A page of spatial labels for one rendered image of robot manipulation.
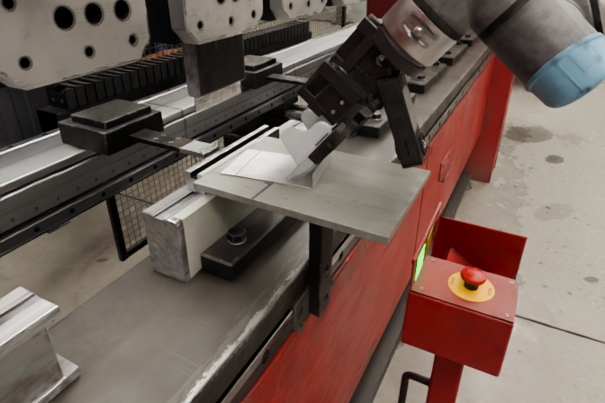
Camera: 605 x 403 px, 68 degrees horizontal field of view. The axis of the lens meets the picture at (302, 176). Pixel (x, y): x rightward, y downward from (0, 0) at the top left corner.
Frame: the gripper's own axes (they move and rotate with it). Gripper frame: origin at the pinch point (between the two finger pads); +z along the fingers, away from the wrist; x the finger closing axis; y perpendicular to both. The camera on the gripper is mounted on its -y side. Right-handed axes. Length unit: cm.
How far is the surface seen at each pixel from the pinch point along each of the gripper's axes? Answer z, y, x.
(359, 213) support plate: -5.3, -7.6, 7.8
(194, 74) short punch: -0.6, 18.2, 3.4
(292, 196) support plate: 0.2, -1.0, 6.7
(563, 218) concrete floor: 26, -126, -183
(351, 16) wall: 189, 87, -790
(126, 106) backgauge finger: 19.7, 27.6, -6.5
